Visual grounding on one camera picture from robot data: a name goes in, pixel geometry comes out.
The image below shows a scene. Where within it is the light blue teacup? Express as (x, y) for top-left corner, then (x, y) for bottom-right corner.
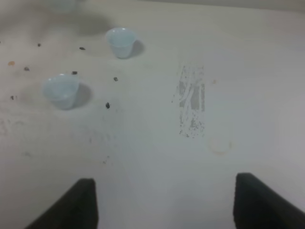
(42, 74), (80, 110)
(105, 28), (137, 59)

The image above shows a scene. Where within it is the far light blue teacup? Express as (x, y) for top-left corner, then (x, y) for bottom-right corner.
(105, 28), (137, 59)

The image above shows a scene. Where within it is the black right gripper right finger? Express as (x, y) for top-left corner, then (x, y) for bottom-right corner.
(233, 173), (305, 229)

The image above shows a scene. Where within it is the near light blue teacup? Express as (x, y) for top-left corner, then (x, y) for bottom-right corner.
(42, 74), (80, 110)

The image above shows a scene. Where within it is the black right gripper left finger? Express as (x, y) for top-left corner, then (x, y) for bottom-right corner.
(26, 178), (99, 229)

